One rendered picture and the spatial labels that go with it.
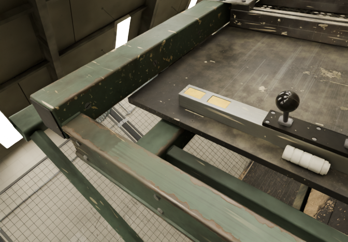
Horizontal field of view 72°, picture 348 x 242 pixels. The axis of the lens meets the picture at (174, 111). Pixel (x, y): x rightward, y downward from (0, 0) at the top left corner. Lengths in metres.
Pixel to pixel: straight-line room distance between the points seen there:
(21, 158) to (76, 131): 4.87
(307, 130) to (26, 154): 5.18
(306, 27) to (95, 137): 0.81
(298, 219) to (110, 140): 0.40
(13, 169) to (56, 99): 4.84
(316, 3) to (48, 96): 1.15
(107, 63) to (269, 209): 0.52
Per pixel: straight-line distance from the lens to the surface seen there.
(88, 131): 0.55
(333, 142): 0.54
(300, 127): 0.55
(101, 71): 0.65
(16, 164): 5.41
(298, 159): 0.52
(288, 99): 0.43
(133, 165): 0.46
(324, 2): 1.32
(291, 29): 1.02
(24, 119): 1.15
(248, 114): 0.56
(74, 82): 0.64
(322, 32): 1.01
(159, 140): 0.60
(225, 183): 0.55
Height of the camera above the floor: 1.64
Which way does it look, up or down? 6 degrees up
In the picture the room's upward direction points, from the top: 47 degrees counter-clockwise
